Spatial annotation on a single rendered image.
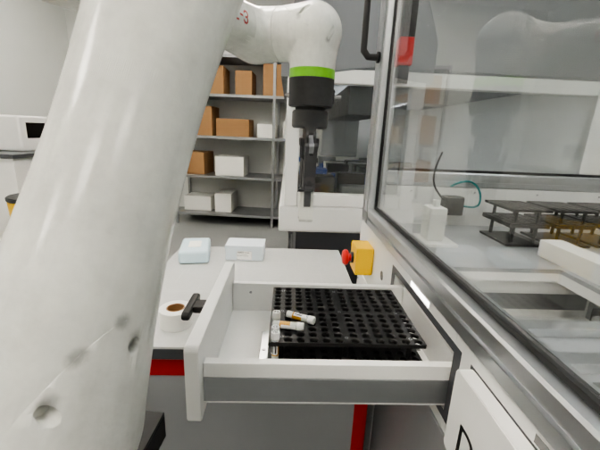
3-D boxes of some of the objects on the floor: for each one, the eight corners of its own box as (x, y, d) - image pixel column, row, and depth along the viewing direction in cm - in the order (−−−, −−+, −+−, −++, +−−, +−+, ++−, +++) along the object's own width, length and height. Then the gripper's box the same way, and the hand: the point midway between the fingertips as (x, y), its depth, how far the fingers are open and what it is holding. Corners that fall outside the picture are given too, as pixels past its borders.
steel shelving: (176, 222, 441) (167, 50, 389) (190, 213, 488) (183, 59, 436) (468, 238, 425) (499, 61, 373) (453, 228, 472) (479, 69, 421)
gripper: (334, 108, 65) (326, 229, 72) (322, 112, 80) (317, 212, 86) (294, 105, 65) (289, 229, 71) (290, 110, 79) (287, 212, 86)
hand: (305, 204), depth 78 cm, fingers closed
